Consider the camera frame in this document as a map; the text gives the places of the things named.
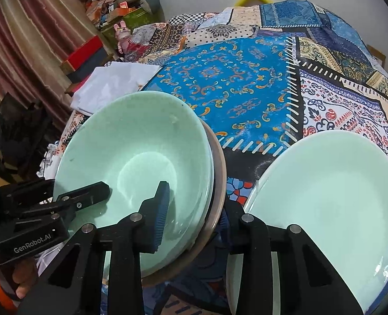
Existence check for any patchwork printed blanket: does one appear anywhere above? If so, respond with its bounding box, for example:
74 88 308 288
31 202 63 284
36 0 388 315

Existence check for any green bag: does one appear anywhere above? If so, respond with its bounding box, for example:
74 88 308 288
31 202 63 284
99 7 155 40

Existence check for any striped brown curtain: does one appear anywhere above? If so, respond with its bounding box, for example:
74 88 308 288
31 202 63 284
0 0 93 132

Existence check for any pink bowl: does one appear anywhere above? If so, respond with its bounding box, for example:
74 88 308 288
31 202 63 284
141 118 228 286

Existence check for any green plate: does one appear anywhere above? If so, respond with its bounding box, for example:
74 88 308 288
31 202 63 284
243 129 388 314

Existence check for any wooden bed frame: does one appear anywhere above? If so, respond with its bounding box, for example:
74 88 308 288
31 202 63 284
374 48 387 69

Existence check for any pink bunny toy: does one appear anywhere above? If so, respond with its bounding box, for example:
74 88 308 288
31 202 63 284
113 20 132 53

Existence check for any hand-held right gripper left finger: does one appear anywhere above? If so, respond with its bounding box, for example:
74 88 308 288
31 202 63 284
17 180 170 315

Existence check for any green bowl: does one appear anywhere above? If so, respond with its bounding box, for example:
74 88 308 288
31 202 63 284
53 91 214 278

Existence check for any person's left hand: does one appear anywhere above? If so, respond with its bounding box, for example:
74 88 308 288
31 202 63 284
12 259 40 299

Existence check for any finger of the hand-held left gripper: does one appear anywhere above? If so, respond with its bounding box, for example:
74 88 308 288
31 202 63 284
27 181 111 224
0 177 55 211

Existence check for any red box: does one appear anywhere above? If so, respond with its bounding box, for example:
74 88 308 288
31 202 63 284
60 35 104 73

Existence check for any white cloth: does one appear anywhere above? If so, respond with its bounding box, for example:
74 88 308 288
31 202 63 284
70 62 162 116

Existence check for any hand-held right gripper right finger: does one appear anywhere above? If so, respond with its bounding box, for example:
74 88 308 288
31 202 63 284
218 202 367 315

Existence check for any dark grey box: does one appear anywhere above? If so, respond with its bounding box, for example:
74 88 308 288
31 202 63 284
66 52 107 84

